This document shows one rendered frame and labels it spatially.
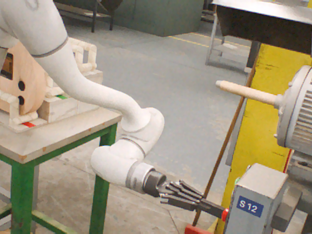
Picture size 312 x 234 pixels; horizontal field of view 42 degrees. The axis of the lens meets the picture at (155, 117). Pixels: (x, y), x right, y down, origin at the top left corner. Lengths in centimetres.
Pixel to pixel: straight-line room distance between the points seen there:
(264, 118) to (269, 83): 19
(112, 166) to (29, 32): 50
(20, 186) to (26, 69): 41
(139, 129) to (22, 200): 51
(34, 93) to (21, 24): 60
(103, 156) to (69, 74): 34
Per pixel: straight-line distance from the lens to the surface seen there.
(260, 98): 130
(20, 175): 147
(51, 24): 95
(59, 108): 167
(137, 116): 126
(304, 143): 121
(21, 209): 154
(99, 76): 180
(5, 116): 168
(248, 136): 231
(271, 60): 219
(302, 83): 119
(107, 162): 125
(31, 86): 152
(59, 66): 100
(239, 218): 106
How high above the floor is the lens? 159
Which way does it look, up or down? 21 degrees down
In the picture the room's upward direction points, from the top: 10 degrees clockwise
